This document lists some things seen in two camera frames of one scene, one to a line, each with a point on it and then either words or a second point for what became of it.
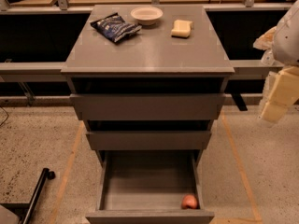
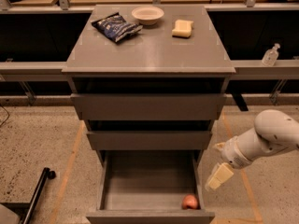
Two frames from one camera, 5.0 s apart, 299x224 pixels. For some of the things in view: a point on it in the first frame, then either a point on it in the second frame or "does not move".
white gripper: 287,41 -> 234,154
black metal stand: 25,211 does not move
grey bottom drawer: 148,186 does not move
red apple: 189,201 does not move
